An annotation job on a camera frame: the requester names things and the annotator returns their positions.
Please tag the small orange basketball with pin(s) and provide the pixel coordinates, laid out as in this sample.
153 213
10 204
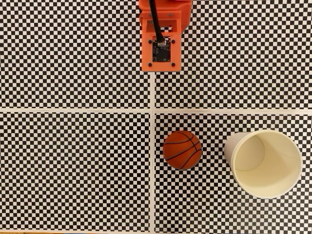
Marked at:
181 156

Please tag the white paper cup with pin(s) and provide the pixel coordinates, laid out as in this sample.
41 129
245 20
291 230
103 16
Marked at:
270 170

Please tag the black white checkerboard sheet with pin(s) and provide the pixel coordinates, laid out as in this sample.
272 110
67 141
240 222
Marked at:
73 170
195 207
243 53
73 53

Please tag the orange camera mount with circuit board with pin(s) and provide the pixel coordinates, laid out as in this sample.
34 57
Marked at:
146 56

